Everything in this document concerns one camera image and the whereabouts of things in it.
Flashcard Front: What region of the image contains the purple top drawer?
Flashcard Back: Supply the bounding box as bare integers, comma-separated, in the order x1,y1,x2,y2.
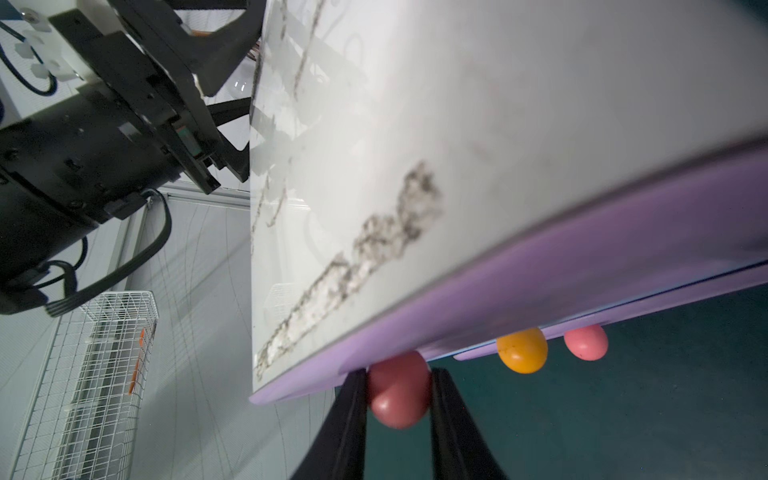
251,143,767,405

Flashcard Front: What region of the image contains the orange spatula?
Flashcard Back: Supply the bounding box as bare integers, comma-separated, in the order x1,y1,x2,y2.
128,328,147,395

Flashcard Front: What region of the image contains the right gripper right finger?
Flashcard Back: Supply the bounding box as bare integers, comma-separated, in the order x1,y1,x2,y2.
430,368,507,479

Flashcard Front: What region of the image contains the purple bottom drawer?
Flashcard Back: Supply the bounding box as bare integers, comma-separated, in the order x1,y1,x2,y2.
452,263,768,362

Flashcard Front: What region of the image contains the blue drawer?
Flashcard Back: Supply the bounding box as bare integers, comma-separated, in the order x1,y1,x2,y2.
452,260,768,376

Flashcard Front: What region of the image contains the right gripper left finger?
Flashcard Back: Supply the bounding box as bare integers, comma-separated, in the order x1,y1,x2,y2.
291,369,368,480

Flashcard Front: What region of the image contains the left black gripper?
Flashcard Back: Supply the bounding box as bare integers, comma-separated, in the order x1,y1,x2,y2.
1,1,266,315

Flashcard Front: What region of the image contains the white drawer cabinet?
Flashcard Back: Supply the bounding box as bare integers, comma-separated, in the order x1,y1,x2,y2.
251,1,767,388

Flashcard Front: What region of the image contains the white wire basket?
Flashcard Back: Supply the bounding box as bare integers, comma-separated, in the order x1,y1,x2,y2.
10,291,159,479

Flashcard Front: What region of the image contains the purple drawer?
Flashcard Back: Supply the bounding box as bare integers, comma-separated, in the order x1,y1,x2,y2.
251,143,767,405
452,263,768,362

